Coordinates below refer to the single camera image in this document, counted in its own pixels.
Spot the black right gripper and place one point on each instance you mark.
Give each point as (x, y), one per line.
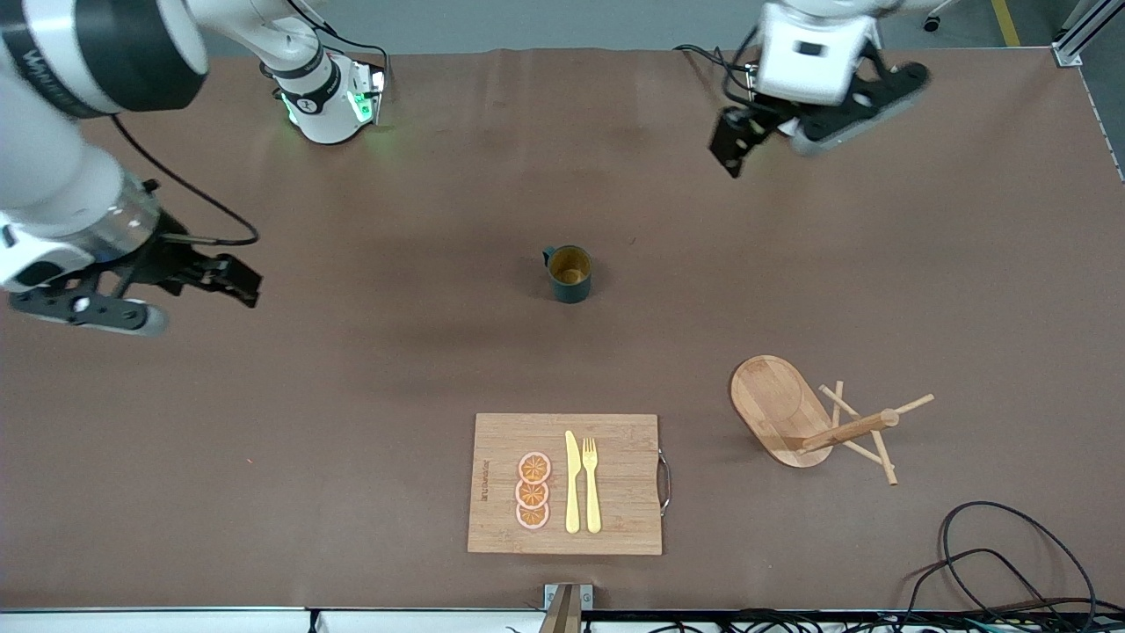
(170, 261)

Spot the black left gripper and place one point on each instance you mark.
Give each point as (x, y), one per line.
(750, 125)

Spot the dark green cup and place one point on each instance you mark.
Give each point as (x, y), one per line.
(569, 290)

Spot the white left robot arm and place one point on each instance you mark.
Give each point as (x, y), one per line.
(791, 75)

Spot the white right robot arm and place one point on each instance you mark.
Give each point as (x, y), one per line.
(53, 176)

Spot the wooden cup rack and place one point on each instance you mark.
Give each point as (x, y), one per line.
(773, 404)

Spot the white leg with black caster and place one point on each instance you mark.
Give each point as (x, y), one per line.
(932, 24)

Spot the brown table cover mat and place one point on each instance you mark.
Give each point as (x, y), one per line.
(352, 440)

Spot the bamboo cutting board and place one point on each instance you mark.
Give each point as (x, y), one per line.
(624, 475)

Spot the toy orange slice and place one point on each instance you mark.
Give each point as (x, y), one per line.
(534, 468)

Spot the yellow plastic fork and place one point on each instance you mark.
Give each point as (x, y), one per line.
(592, 501)

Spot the yellow plastic knife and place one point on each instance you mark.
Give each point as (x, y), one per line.
(572, 492)

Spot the aluminium frame profile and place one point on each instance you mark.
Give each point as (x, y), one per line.
(1085, 31)

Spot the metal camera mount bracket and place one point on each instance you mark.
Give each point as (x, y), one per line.
(567, 607)

